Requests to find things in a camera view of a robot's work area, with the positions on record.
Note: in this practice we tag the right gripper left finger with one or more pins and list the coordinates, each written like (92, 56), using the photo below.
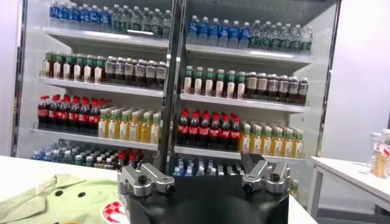
(146, 178)

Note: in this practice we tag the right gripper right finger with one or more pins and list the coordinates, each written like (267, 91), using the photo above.
(262, 173)

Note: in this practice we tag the light green shirt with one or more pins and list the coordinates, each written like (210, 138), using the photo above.
(61, 204)

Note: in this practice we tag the small cola bottle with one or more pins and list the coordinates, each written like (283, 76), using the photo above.
(132, 159)
(121, 159)

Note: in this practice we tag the small blue water bottle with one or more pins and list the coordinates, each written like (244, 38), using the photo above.
(36, 155)
(189, 170)
(47, 155)
(177, 171)

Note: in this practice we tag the small dark drink bottle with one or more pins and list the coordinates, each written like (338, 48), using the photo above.
(98, 162)
(89, 161)
(108, 163)
(79, 160)
(230, 171)

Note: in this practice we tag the small yellow tea bottle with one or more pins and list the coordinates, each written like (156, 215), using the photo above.
(294, 188)

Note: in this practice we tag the small green water bottle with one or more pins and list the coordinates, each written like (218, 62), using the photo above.
(67, 156)
(200, 170)
(221, 171)
(56, 156)
(211, 170)

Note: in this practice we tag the red cap cola bottle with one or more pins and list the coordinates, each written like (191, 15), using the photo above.
(84, 115)
(224, 132)
(204, 130)
(235, 134)
(74, 114)
(194, 129)
(183, 128)
(214, 131)
(54, 112)
(64, 113)
(43, 112)
(94, 117)

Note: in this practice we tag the dark drink bottle blue label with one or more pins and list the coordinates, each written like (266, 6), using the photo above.
(120, 71)
(272, 87)
(293, 89)
(161, 75)
(140, 73)
(129, 72)
(303, 91)
(150, 74)
(110, 70)
(283, 89)

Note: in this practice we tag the dark drink bottle beige label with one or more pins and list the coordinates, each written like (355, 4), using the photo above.
(262, 86)
(251, 85)

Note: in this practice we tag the white side table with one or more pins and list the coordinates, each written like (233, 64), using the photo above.
(350, 173)

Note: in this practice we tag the open beverage display cabinet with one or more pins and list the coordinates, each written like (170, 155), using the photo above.
(170, 91)

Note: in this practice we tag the clear bottle red label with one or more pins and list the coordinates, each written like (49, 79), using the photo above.
(379, 152)

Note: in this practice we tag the yellow drink bottle white cap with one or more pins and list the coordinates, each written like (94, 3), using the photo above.
(387, 152)

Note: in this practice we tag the green label water bottle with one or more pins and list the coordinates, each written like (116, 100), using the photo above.
(255, 34)
(136, 20)
(307, 40)
(115, 19)
(286, 38)
(146, 22)
(296, 39)
(166, 24)
(125, 19)
(276, 36)
(157, 23)
(266, 36)

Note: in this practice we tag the blue label water bottle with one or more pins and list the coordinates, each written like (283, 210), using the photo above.
(85, 17)
(95, 18)
(74, 16)
(203, 31)
(234, 34)
(224, 33)
(214, 32)
(192, 30)
(55, 15)
(105, 19)
(245, 35)
(64, 16)

